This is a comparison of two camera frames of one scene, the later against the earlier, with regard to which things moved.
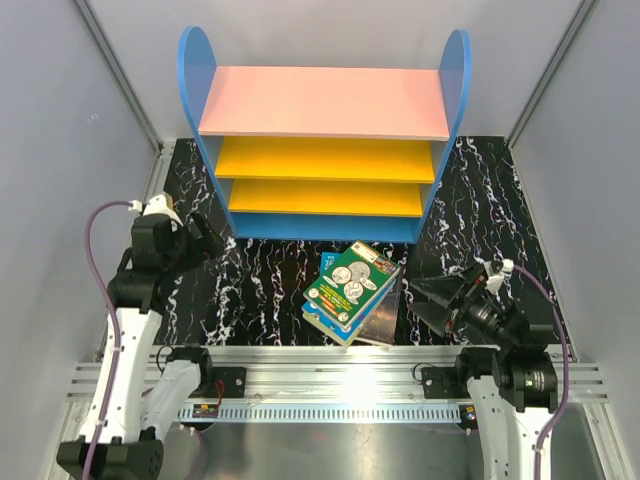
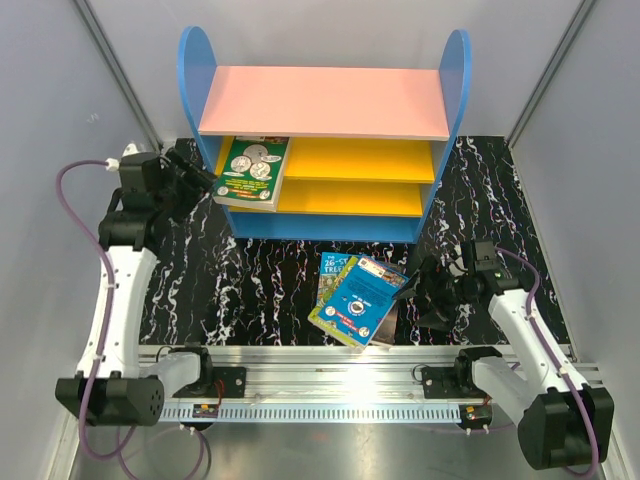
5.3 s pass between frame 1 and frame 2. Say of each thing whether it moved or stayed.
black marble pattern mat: stayed
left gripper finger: moved
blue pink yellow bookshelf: stayed
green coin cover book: moved
